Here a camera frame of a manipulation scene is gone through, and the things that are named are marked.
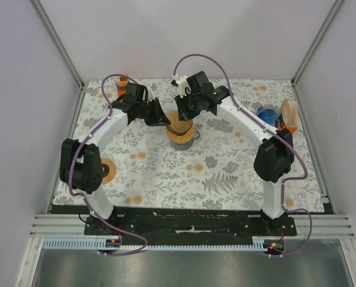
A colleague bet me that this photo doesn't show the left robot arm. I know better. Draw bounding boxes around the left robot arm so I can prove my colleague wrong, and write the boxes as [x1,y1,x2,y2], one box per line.
[59,83,170,235]

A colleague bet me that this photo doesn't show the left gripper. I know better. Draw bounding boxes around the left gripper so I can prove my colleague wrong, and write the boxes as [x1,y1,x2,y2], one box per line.
[136,98,170,127]

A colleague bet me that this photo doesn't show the brown paper coffee filter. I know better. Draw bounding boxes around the brown paper coffee filter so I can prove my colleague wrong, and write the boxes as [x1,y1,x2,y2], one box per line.
[167,110,193,136]

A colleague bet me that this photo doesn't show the orange coffee filter box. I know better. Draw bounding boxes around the orange coffee filter box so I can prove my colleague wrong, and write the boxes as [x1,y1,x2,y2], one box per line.
[277,99,300,134]

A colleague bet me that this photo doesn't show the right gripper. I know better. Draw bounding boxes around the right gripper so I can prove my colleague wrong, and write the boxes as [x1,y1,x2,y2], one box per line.
[174,91,202,123]

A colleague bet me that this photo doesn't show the orange glass dripper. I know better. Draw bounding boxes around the orange glass dripper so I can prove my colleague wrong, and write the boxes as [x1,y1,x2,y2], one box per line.
[115,74,129,97]

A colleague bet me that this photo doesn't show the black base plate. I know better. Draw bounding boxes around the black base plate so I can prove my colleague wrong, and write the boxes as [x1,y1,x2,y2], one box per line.
[84,207,297,240]

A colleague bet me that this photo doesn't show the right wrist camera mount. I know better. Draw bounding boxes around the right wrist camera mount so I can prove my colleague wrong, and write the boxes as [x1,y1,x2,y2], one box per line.
[171,74,191,98]

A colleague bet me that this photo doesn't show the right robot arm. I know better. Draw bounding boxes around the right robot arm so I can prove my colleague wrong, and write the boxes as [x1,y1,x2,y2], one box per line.
[171,71,294,236]

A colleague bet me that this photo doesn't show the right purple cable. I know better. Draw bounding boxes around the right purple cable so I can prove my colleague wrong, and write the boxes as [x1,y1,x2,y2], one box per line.
[173,53,314,258]

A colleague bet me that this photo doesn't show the clear glass dripper cone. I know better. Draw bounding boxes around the clear glass dripper cone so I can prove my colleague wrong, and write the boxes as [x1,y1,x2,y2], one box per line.
[166,121,193,136]

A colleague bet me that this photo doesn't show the blue cable duct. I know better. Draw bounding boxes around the blue cable duct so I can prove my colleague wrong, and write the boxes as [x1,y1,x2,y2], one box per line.
[43,233,282,251]

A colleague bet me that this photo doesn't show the glass coffee server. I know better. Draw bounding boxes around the glass coffee server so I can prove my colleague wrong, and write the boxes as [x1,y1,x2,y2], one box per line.
[170,132,200,151]

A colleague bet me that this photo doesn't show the wooden dripper ring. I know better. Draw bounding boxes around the wooden dripper ring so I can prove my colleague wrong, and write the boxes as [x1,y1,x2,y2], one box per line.
[166,128,195,144]

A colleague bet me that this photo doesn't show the floral table mat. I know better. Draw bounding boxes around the floral table mat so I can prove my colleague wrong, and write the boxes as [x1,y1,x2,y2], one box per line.
[53,78,324,213]

